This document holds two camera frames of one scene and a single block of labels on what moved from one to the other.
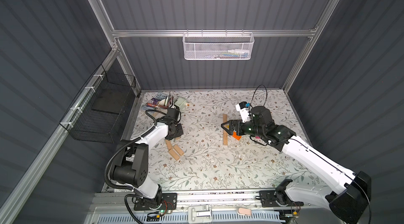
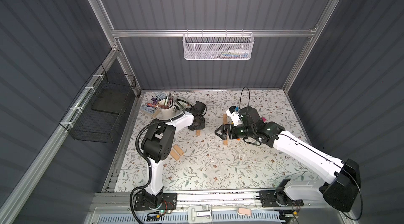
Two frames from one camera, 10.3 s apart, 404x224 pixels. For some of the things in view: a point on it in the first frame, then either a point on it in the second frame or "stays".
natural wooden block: [173, 154] stays
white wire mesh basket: [218, 46] stays
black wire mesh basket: [97, 112] stays
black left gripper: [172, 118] -> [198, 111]
